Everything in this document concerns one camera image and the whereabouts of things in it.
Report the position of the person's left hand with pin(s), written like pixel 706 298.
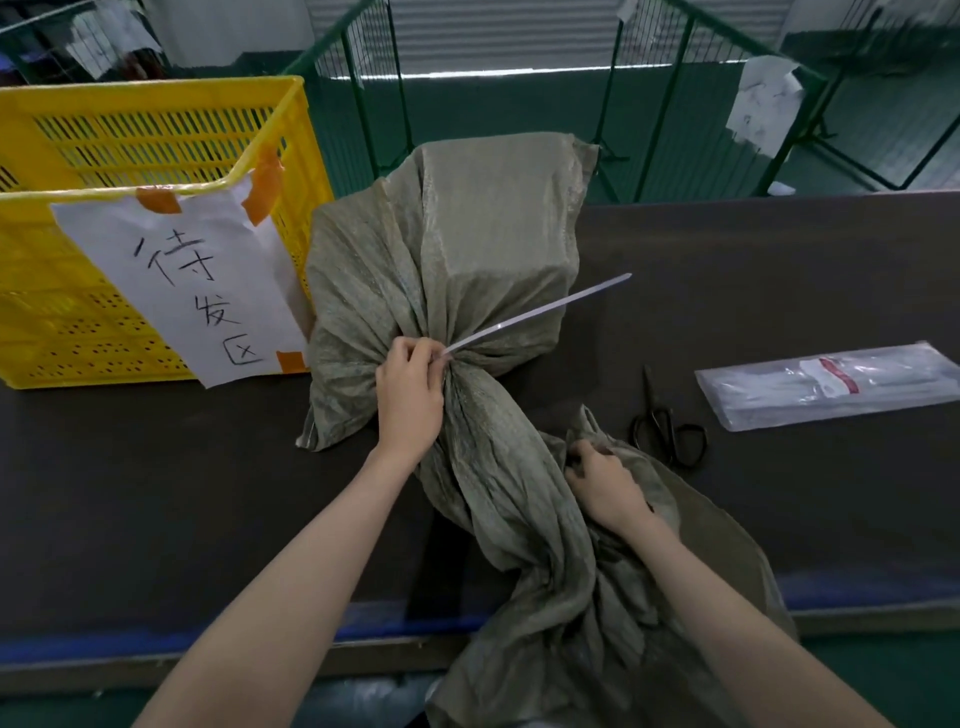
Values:
pixel 409 397

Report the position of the person's right hand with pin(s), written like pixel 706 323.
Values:
pixel 607 487

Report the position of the black scissors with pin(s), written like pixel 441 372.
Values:
pixel 654 412

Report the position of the grey-green woven sack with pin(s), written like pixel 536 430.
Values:
pixel 480 217

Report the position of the yellow plastic crate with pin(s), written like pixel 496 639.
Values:
pixel 45 330

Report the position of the person's left forearm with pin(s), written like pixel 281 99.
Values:
pixel 285 600

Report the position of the person's right forearm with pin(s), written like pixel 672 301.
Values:
pixel 735 637

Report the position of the orange tape piece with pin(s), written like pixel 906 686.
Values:
pixel 262 187
pixel 292 361
pixel 158 201

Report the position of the white handwritten paper sign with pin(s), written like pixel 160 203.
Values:
pixel 195 292

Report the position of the grey roller shutter door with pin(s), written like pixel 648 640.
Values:
pixel 487 37

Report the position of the white handwritten paper sheet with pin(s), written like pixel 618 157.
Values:
pixel 765 105

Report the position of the small white paper tag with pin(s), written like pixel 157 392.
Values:
pixel 626 9

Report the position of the crumpled white paper sheet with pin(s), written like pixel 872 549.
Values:
pixel 105 41

